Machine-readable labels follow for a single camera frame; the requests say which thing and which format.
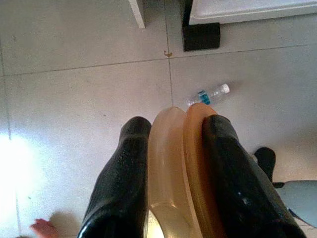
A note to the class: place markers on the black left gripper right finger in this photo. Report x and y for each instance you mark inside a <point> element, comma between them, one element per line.
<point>237,183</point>

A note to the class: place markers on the white panel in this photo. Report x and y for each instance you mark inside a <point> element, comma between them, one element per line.
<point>137,12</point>

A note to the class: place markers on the robot leg grey black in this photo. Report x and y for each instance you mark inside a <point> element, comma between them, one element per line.
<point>299,200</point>

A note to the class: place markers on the white fridge body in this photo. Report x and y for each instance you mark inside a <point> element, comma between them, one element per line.
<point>247,10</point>

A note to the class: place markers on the clear water bottle blue label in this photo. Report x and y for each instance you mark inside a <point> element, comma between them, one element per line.
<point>205,96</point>

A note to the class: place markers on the person bare foot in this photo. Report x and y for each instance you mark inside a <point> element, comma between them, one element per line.
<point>43,229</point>

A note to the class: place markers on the orange lidded plastic container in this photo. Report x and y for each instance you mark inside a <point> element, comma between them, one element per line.
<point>168,158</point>

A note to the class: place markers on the black block foot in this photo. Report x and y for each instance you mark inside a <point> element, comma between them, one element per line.
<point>200,37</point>

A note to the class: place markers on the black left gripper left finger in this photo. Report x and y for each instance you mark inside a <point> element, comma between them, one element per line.
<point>119,186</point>

